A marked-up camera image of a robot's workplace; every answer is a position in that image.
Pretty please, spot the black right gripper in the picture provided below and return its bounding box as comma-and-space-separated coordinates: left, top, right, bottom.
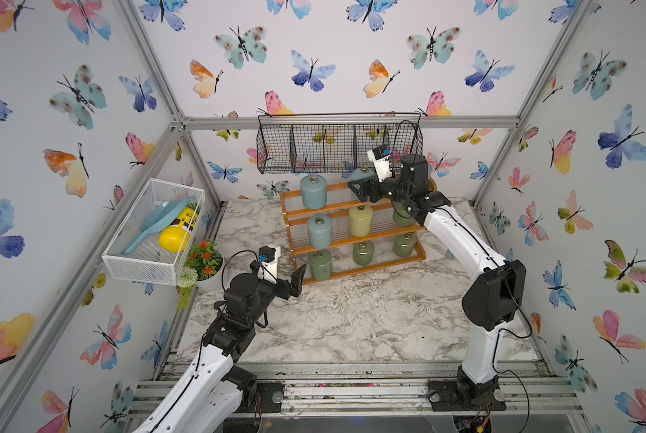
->
349, 166, 415, 207

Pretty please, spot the blue canister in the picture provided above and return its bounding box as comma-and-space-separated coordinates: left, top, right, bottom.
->
307, 214, 333, 250
349, 168, 377, 182
299, 174, 328, 210

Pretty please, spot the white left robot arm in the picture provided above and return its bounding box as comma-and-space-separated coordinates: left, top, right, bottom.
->
136, 261, 307, 432

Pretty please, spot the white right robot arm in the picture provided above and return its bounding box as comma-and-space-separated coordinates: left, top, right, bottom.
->
348, 148, 526, 411

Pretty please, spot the orange wooden three-tier shelf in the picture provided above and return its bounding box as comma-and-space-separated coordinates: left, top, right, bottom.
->
281, 183, 427, 280

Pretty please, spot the yellow-green canister middle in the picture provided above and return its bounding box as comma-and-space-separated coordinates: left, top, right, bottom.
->
348, 205, 373, 237

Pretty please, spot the green canister bottom left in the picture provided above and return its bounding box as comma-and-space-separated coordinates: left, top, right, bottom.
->
308, 249, 333, 281

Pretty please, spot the green canister middle right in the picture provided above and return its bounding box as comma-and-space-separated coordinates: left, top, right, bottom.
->
393, 209, 414, 227

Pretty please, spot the small green canister bottom middle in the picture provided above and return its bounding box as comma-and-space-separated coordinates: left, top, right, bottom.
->
353, 241, 374, 266

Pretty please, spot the small green canister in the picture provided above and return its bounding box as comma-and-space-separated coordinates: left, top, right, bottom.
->
353, 241, 374, 266
393, 232, 417, 258

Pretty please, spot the small green canister bottom right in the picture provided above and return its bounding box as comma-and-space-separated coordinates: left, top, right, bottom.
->
393, 232, 417, 258

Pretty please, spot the potted orange flower plant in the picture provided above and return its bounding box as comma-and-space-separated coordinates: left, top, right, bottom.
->
176, 240, 225, 311

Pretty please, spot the yellow mustard bottle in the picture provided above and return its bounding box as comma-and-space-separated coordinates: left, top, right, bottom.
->
158, 207, 196, 254

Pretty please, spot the light blue dustpan scoop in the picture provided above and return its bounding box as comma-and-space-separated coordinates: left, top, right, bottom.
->
122, 197, 189, 255

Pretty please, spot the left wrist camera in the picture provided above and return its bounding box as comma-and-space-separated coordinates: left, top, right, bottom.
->
250, 245, 281, 283

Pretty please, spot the black wire wall basket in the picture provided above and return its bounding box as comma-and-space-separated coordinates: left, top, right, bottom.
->
256, 112, 423, 174

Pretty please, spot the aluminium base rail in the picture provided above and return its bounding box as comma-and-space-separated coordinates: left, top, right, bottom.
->
127, 359, 589, 420

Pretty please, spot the white mesh wall basket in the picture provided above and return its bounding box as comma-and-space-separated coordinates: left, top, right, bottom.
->
102, 179, 205, 285

